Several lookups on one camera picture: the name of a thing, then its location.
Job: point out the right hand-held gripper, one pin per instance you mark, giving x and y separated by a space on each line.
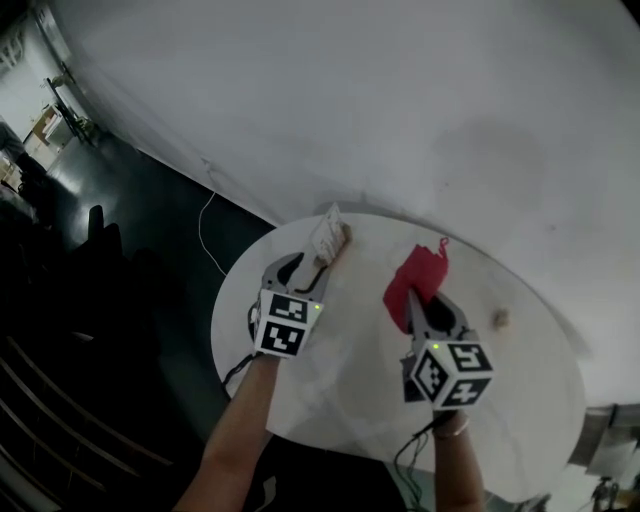
450 375

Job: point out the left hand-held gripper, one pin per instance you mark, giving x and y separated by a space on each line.
282 325

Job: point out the red cloth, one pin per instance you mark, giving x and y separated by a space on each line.
417 272

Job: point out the person's left forearm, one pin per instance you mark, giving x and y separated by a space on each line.
235 430

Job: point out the person's right forearm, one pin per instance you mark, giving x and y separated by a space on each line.
457 465

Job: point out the round white table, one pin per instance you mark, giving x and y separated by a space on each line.
360 350

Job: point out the small brown object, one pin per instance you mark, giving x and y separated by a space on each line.
501 317

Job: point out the curved stair railing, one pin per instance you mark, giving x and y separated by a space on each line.
90 400

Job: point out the black metal rack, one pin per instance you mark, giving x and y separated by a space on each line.
67 112

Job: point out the white box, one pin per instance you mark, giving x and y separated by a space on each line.
47 140

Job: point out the cardboard box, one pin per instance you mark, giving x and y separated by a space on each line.
45 119

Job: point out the grey metal frame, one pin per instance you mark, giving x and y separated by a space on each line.
610 440

